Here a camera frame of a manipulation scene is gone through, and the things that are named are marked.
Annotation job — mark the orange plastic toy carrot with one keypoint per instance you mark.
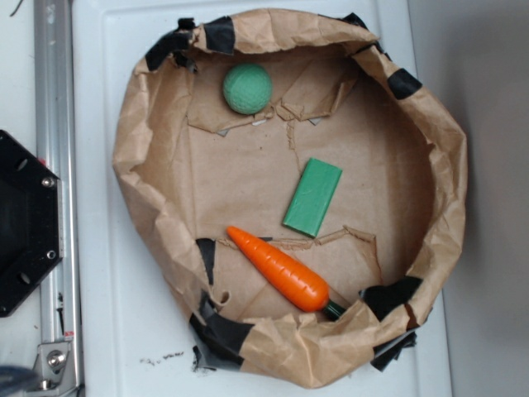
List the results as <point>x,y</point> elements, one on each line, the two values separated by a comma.
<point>300,285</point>

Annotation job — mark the green rectangular block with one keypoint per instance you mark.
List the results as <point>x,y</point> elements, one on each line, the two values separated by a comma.
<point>312,197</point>

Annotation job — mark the aluminium extrusion rail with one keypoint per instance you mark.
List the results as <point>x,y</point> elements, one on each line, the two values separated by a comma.
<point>55,145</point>

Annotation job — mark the metal corner bracket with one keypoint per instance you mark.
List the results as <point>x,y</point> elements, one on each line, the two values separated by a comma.
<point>59,368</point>

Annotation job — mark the white plastic tray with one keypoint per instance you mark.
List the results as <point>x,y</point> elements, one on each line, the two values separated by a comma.
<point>135,340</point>

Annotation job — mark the green foam ball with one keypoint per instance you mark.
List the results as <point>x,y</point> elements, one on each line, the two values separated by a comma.
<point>247,88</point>

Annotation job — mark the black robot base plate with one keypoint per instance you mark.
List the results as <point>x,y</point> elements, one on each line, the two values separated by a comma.
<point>30,229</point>

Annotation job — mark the brown paper bag basin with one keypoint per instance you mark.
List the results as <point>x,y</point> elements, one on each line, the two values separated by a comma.
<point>189,167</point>

